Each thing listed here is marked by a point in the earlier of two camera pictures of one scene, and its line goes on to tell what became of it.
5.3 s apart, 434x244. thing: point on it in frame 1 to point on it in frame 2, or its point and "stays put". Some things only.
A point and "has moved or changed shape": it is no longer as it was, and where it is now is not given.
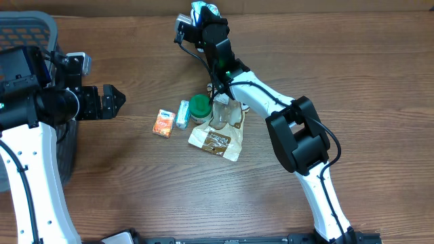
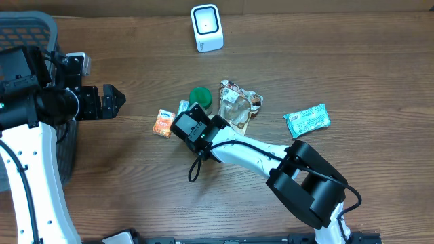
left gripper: x=95 y=109 stays put
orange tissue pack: x=164 y=123 stays put
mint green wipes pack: x=195 y=11 has moved or changed shape
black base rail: x=357 y=238 stays put
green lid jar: x=200 y=108 has moved or changed shape
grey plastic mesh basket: x=34 y=28 stays put
